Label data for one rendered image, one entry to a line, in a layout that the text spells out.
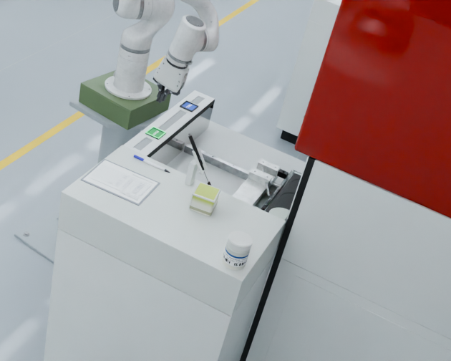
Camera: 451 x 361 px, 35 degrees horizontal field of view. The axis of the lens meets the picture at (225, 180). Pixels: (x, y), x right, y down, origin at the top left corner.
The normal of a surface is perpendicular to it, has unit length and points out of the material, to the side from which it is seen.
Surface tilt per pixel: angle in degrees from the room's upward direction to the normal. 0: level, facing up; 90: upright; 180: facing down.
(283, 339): 90
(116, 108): 90
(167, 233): 0
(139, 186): 0
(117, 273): 90
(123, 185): 0
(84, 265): 90
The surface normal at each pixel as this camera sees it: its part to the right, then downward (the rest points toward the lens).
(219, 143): 0.21, -0.80
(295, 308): -0.42, 0.45
